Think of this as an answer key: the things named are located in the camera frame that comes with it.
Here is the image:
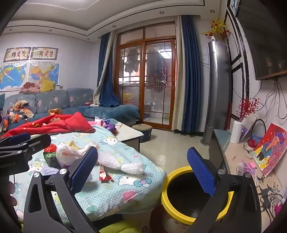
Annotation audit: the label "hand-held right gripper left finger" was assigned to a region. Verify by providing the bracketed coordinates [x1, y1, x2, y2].
[23, 146, 99, 233]

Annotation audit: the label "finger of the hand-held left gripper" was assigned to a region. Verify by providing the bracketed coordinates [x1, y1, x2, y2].
[0, 132, 31, 155]
[23, 134, 52, 160]

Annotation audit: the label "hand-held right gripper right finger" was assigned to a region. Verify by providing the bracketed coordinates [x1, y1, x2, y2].
[187, 147, 262, 233]

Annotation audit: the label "red candy tube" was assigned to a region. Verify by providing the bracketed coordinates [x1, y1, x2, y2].
[43, 143, 60, 169]

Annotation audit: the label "red snack wrapper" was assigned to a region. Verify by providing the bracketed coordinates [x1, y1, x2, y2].
[99, 165, 114, 183]

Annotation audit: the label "white plastic bag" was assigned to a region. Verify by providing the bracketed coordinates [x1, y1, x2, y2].
[56, 141, 100, 167]

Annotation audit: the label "yellow rimmed trash bin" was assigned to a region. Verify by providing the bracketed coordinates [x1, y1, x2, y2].
[150, 166, 235, 233]

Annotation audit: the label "person's left hand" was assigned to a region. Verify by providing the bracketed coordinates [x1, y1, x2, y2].
[4, 180, 24, 224]

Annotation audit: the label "colourful patterned cloth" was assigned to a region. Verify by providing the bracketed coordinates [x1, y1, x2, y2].
[4, 100, 34, 126]

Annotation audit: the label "television cabinet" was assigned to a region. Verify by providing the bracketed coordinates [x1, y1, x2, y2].
[210, 129, 283, 224]

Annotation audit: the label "red cloth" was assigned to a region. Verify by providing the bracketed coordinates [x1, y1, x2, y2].
[1, 111, 96, 138]

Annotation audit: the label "grey blue sofa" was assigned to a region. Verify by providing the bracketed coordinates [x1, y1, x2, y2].
[0, 88, 140, 130]

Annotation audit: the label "white paper roll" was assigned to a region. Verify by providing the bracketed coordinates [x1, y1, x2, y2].
[230, 120, 244, 144]

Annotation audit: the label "pink purple cloth pile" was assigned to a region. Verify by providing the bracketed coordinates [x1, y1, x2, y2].
[88, 116, 117, 132]

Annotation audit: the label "pink clothes pile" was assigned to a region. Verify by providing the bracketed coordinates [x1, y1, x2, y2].
[19, 82, 41, 94]

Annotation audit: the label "cartoon cat printed blanket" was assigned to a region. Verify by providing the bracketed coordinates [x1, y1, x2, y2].
[9, 124, 167, 224]

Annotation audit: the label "white top coffee table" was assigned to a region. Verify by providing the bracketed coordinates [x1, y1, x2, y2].
[84, 118, 144, 153]

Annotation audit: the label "yellow pillow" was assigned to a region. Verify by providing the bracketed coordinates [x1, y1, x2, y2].
[40, 79, 56, 92]

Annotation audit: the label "world map poster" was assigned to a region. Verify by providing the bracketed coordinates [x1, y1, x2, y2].
[0, 64, 27, 91]

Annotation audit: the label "white board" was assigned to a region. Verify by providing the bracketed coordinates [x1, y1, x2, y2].
[241, 115, 257, 140]

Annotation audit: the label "country map poster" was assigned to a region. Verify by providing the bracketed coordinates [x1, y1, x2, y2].
[28, 61, 60, 87]

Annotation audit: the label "round padded stool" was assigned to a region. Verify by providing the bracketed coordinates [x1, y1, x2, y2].
[131, 124, 153, 143]

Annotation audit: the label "green fleece clothing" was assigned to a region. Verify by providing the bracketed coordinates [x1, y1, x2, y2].
[99, 221, 155, 233]

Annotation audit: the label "colourful painting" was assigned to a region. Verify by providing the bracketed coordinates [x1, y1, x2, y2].
[252, 123, 287, 177]

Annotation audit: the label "red berry branches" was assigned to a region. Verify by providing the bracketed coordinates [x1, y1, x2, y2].
[236, 97, 260, 122]

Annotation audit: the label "wooden sliding glass door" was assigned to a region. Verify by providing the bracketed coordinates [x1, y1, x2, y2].
[114, 21, 177, 130]

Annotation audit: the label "grey tower air conditioner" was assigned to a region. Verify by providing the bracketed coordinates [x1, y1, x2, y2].
[200, 40, 232, 146]

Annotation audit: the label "framed calligraphy picture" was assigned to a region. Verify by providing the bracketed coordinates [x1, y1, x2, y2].
[31, 47, 59, 60]
[3, 47, 32, 62]

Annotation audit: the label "blue curtain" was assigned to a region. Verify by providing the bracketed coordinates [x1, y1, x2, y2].
[93, 31, 120, 107]
[171, 15, 202, 135]

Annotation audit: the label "yellow artificial flowers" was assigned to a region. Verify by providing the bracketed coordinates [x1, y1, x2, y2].
[201, 17, 229, 42]

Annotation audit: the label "basket with black handle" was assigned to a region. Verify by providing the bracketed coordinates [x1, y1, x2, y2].
[244, 119, 267, 149]

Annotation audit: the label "black television cables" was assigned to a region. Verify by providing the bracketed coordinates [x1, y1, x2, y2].
[260, 77, 287, 120]

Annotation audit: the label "wall mounted television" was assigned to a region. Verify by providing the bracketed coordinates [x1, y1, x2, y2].
[238, 0, 287, 81]

